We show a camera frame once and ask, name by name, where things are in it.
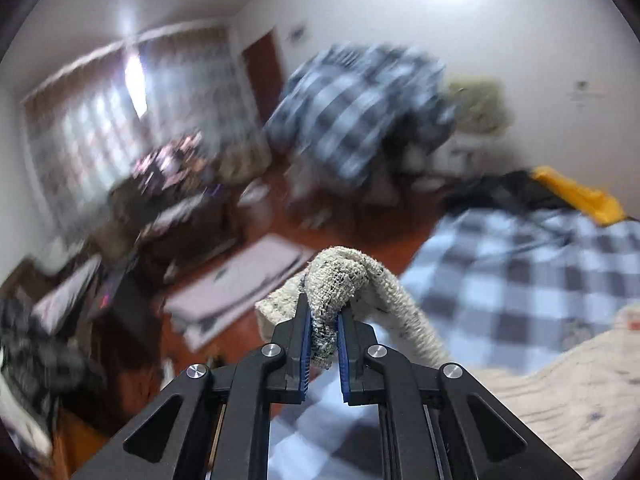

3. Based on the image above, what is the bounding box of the yellow cloth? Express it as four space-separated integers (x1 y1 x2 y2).
530 166 628 226

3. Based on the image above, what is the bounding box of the blue checked duvet pile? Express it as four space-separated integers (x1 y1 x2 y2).
264 44 458 191

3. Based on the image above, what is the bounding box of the patterned window curtain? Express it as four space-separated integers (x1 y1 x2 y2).
22 25 273 241

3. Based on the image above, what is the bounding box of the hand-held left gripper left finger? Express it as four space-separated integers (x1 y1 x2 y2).
70 292 313 480

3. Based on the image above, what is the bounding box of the beige box fan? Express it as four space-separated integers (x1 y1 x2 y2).
445 77 516 136

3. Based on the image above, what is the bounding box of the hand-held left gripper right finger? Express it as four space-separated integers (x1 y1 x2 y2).
337 307 583 480

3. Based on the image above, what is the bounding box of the white plastic bag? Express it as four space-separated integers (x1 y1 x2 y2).
239 180 271 207

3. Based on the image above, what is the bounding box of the dark wooden desk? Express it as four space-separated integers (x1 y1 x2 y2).
100 132 241 271

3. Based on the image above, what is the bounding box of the blue checked bed sheet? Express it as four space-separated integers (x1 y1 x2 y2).
270 207 640 480

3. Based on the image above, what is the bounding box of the cream knit sweater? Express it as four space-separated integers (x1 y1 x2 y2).
255 246 640 480

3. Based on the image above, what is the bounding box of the white wall socket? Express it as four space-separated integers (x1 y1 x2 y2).
567 79 606 107

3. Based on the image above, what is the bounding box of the brown door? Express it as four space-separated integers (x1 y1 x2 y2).
242 30 286 126

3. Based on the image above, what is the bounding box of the dark patterned cloth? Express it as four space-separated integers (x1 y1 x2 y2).
0 300 86 411

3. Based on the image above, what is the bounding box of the black cloth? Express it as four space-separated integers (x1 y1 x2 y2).
442 170 586 216

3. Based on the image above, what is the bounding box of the pink floor mat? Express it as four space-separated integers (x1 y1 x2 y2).
162 235 316 351

